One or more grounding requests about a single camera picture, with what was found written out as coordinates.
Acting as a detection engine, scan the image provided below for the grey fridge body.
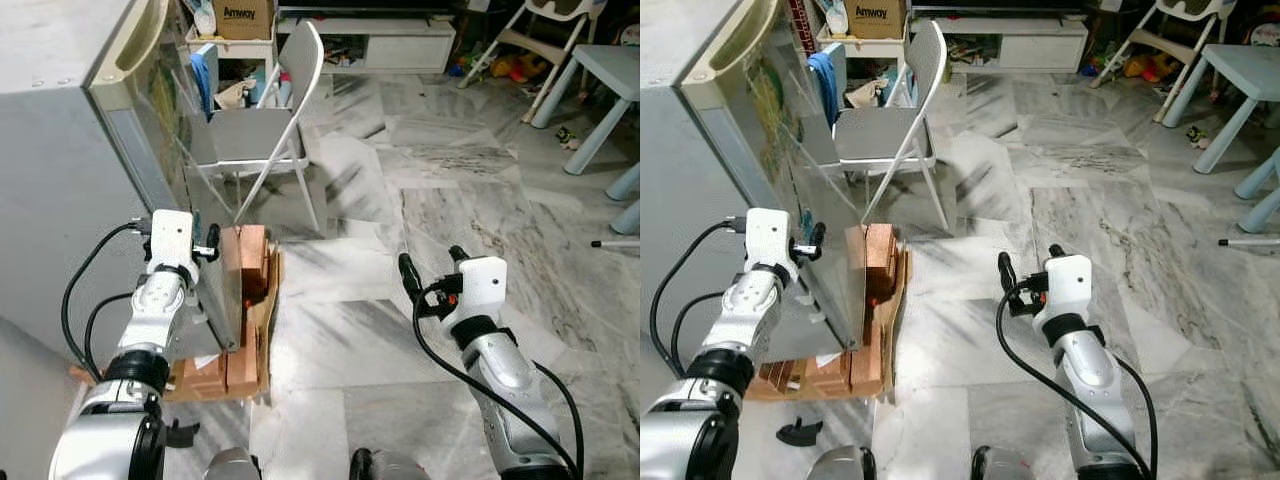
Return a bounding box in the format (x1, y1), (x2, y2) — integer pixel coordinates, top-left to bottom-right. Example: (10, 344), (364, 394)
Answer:
(640, 0), (801, 386)
(0, 0), (191, 363)

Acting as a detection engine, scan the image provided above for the brown carton pack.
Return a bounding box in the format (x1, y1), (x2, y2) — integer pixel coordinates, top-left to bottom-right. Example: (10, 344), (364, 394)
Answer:
(864, 224), (902, 303)
(237, 224), (272, 307)

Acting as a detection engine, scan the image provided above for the white grey folding chair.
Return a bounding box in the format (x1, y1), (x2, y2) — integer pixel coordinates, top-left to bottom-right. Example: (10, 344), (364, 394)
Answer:
(188, 20), (327, 237)
(828, 18), (952, 237)

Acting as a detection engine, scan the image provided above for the blue cloth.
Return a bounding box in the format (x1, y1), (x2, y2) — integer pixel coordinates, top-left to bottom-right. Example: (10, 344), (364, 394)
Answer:
(191, 44), (218, 123)
(807, 50), (843, 128)

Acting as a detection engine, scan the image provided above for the light blue stool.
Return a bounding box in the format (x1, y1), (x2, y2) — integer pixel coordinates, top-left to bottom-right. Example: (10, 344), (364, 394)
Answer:
(604, 163), (641, 237)

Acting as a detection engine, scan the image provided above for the white shelf rack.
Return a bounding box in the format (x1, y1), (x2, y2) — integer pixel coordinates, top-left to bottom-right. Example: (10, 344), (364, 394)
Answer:
(815, 24), (909, 109)
(184, 24), (278, 109)

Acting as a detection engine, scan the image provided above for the yellow toy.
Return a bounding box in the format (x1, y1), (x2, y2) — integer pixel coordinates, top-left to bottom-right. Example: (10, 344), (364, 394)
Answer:
(1123, 54), (1178, 83)
(488, 54), (547, 87)

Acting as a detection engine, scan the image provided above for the white low cabinet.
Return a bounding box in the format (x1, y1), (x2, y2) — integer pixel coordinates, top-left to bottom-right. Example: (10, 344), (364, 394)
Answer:
(277, 14), (457, 74)
(908, 13), (1090, 74)

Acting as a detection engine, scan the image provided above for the silver left robot leg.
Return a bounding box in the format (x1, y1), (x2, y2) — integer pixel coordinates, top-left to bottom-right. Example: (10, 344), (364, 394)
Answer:
(198, 446), (264, 480)
(806, 446), (878, 480)

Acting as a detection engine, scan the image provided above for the printed brown cardboard box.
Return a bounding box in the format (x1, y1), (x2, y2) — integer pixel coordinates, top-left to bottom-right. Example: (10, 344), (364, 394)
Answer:
(844, 0), (907, 42)
(212, 0), (277, 42)

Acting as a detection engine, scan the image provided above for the white wooden high chair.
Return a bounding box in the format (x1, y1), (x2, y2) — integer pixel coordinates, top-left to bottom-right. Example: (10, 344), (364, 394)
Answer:
(1090, 0), (1239, 127)
(458, 0), (593, 127)

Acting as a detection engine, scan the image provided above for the light blue kids table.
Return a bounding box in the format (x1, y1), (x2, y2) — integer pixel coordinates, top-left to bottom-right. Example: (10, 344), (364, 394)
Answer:
(1160, 43), (1280, 177)
(529, 44), (641, 177)

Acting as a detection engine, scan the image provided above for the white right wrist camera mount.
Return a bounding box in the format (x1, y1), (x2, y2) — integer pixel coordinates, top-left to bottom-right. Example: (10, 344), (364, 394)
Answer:
(453, 256), (509, 328)
(1036, 254), (1094, 333)

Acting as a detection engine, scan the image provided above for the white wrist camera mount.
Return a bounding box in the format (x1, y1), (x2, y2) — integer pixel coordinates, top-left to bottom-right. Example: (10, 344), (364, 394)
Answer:
(147, 209), (197, 273)
(453, 256), (509, 328)
(744, 207), (797, 273)
(1036, 254), (1094, 333)

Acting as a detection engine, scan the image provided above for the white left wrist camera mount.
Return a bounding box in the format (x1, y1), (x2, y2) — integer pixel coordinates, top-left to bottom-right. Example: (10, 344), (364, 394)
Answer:
(147, 209), (197, 273)
(744, 207), (797, 273)

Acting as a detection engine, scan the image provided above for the short black left arm cable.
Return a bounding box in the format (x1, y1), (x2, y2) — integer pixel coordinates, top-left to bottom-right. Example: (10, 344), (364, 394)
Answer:
(83, 290), (139, 381)
(671, 290), (734, 376)

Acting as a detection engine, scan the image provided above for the long black left arm cable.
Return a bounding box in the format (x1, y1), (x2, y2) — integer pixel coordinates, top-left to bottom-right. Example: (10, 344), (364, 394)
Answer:
(647, 219), (749, 383)
(59, 221), (153, 383)

